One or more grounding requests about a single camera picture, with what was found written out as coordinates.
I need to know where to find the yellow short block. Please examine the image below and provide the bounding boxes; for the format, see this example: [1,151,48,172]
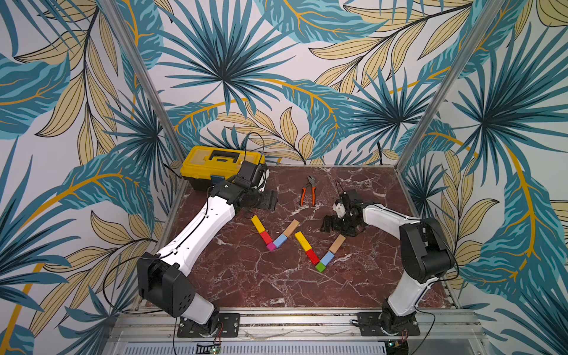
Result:
[251,215,266,234]

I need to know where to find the light blue block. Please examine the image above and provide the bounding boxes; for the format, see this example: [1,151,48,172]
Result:
[273,234,288,249]
[320,251,335,266]

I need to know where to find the yellow long block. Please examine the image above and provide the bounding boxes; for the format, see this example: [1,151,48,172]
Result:
[294,232,312,252]

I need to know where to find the red block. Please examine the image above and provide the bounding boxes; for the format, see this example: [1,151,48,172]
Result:
[260,231,273,245]
[306,249,320,266]

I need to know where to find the natural wood long block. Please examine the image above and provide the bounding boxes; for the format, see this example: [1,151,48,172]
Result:
[328,235,346,254]

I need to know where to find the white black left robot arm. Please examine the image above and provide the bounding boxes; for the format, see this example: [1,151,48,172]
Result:
[137,161,277,334]

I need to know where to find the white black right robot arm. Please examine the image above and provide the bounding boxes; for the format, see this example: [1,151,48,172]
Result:
[321,190,456,335]

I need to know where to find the yellow black toolbox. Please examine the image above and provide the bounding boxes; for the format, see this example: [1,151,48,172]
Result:
[180,146,266,192]

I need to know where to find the orange groove joint pliers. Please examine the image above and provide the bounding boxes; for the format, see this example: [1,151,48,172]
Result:
[300,175,317,206]

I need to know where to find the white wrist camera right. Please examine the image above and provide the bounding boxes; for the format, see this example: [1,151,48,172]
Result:
[333,203,346,219]

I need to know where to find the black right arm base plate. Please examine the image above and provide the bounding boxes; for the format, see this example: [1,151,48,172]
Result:
[355,312,421,337]

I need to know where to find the silver left corner post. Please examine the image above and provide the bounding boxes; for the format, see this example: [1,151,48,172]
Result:
[99,0,186,161]

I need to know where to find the silver aluminium corner post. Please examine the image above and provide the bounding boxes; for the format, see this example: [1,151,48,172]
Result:
[394,0,504,175]

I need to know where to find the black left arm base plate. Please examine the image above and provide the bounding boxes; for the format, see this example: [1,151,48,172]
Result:
[176,313,241,340]

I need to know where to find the aluminium front rail frame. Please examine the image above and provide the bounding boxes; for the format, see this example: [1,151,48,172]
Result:
[103,308,491,354]

